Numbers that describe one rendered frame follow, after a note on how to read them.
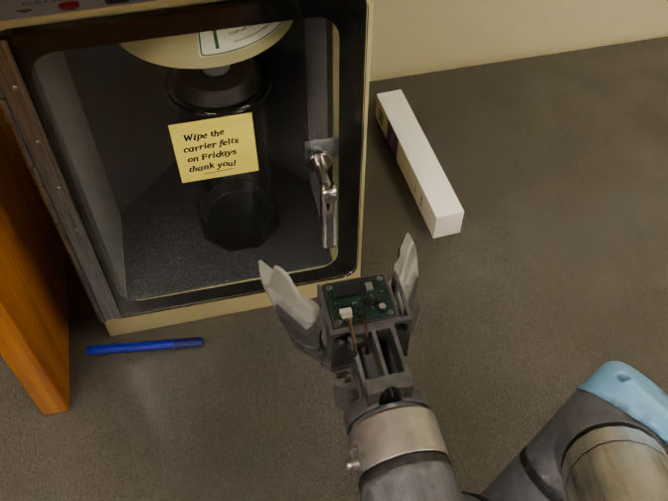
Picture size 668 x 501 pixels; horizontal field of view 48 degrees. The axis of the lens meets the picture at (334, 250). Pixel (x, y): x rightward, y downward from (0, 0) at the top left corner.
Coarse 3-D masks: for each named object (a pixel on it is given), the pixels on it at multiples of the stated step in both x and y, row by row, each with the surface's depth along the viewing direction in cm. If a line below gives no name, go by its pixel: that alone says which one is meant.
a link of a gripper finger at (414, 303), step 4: (416, 280) 71; (416, 284) 71; (416, 288) 72; (412, 292) 70; (416, 292) 71; (412, 296) 70; (416, 296) 71; (412, 300) 70; (416, 300) 71; (412, 304) 70; (416, 304) 70; (412, 308) 70; (416, 308) 70; (400, 312) 69; (412, 312) 69; (416, 312) 69; (400, 316) 69; (416, 316) 69; (416, 320) 69; (412, 324) 68; (416, 324) 69; (412, 328) 68; (412, 332) 69
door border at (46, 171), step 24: (0, 48) 57; (0, 72) 59; (0, 96) 60; (24, 96) 61; (24, 120) 63; (24, 144) 65; (48, 144) 66; (48, 168) 68; (48, 192) 70; (72, 216) 73; (72, 240) 76; (96, 264) 80; (96, 288) 83
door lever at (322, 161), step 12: (312, 156) 74; (324, 156) 74; (312, 168) 75; (324, 168) 74; (324, 180) 73; (324, 192) 71; (336, 192) 72; (324, 204) 73; (336, 204) 73; (324, 216) 74; (336, 216) 75; (324, 228) 76; (336, 228) 76; (324, 240) 77; (336, 240) 78
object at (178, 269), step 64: (256, 0) 59; (320, 0) 60; (64, 64) 60; (128, 64) 61; (192, 64) 62; (256, 64) 64; (320, 64) 65; (64, 128) 65; (128, 128) 66; (256, 128) 70; (320, 128) 71; (128, 192) 72; (192, 192) 74; (256, 192) 76; (128, 256) 80; (192, 256) 82; (256, 256) 85; (320, 256) 87
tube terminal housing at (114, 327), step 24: (168, 0) 59; (192, 0) 59; (216, 0) 60; (0, 24) 57; (24, 24) 58; (360, 216) 85; (360, 240) 89; (360, 264) 93; (312, 288) 94; (168, 312) 91; (192, 312) 92; (216, 312) 94
